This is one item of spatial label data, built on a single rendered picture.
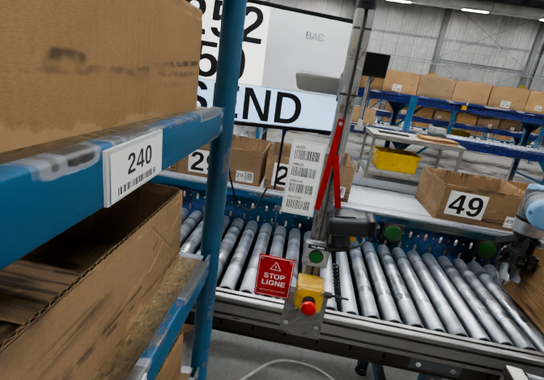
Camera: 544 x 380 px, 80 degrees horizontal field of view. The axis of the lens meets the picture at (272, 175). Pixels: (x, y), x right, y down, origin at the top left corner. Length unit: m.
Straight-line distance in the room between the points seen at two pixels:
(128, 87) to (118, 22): 0.04
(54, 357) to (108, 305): 0.06
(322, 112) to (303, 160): 0.16
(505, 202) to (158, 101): 1.56
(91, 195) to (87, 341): 0.15
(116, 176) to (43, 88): 0.05
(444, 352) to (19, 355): 1.06
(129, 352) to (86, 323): 0.07
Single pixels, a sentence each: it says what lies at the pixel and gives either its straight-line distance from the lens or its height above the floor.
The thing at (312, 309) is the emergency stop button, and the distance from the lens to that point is 0.88.
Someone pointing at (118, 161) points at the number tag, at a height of 1.33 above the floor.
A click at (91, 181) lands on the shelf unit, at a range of 0.17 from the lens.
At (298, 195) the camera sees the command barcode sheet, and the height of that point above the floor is 1.10.
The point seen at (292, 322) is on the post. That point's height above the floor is 0.71.
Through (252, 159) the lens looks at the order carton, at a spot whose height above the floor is 1.01.
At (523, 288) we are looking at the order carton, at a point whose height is 0.81.
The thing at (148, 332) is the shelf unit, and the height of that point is 1.14.
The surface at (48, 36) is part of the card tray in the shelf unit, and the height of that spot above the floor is 1.39.
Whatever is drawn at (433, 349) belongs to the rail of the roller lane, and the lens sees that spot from 1.15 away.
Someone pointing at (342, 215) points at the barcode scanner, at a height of 1.09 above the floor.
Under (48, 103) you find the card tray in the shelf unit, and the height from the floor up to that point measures 1.36.
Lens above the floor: 1.39
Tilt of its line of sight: 17 degrees down
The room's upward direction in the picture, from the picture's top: 9 degrees clockwise
